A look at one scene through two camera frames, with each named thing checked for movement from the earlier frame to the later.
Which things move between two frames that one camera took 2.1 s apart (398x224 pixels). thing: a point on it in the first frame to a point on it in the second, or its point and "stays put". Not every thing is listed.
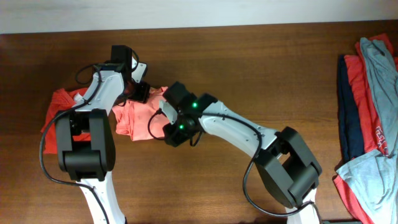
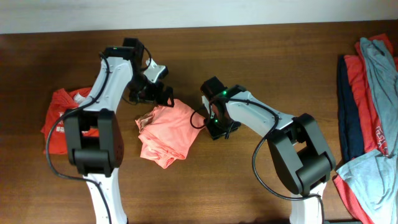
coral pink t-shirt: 133,117 to 166,134
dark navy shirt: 351,124 stays put
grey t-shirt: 382,71 stays put
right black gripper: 175,137 to 215,132
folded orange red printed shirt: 61,99 stays put
